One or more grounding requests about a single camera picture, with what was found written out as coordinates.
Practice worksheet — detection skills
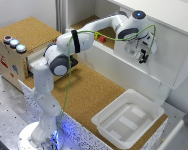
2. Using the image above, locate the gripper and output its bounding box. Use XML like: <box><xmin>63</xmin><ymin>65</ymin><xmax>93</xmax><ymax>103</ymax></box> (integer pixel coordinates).
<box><xmin>124</xmin><ymin>33</ymin><xmax>158</xmax><ymax>63</ymax></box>

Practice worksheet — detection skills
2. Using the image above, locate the black door handle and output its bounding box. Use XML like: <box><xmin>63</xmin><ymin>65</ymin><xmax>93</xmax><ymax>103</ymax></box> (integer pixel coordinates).
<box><xmin>139</xmin><ymin>47</ymin><xmax>150</xmax><ymax>65</ymax></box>

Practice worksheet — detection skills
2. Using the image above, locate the white sliding door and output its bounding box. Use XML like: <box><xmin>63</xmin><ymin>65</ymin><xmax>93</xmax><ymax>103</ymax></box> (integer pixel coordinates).
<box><xmin>113</xmin><ymin>21</ymin><xmax>188</xmax><ymax>90</ymax></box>

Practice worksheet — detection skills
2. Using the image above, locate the white cabinet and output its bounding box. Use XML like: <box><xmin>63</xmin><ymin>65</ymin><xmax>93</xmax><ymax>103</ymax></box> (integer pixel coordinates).
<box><xmin>65</xmin><ymin>0</ymin><xmax>188</xmax><ymax>108</ymax></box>

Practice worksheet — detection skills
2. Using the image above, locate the white plastic box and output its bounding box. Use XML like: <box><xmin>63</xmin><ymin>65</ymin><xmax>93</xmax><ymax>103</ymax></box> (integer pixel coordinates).
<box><xmin>90</xmin><ymin>88</ymin><xmax>166</xmax><ymax>150</ymax></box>

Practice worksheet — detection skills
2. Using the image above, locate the wooden drawer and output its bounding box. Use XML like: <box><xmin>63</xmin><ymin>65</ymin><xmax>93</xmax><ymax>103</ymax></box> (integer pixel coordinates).
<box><xmin>24</xmin><ymin>49</ymin><xmax>79</xmax><ymax>81</ymax></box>

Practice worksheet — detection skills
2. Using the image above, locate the wooden drawer box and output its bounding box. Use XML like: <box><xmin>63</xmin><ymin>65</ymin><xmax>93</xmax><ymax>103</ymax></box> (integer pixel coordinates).
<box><xmin>0</xmin><ymin>16</ymin><xmax>64</xmax><ymax>93</ymax></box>

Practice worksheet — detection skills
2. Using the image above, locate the green button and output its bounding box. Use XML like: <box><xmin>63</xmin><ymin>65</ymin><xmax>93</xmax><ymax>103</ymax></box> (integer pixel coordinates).
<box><xmin>15</xmin><ymin>43</ymin><xmax>28</xmax><ymax>54</ymax></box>

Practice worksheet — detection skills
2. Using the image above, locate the blue button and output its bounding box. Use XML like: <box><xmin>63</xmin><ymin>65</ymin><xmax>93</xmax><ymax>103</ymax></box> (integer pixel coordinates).
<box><xmin>9</xmin><ymin>38</ymin><xmax>20</xmax><ymax>49</ymax></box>

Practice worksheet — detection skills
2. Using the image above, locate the red button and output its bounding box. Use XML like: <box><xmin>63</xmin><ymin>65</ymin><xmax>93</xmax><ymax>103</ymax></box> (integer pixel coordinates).
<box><xmin>3</xmin><ymin>34</ymin><xmax>14</xmax><ymax>45</ymax></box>

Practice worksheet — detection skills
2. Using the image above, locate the black drawer handle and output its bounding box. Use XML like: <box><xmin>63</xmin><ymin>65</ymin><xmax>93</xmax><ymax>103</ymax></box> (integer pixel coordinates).
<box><xmin>69</xmin><ymin>54</ymin><xmax>79</xmax><ymax>68</ymax></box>

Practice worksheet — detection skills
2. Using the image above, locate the green cable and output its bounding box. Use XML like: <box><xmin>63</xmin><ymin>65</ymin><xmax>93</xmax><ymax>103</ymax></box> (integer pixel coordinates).
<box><xmin>50</xmin><ymin>23</ymin><xmax>158</xmax><ymax>150</ymax></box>

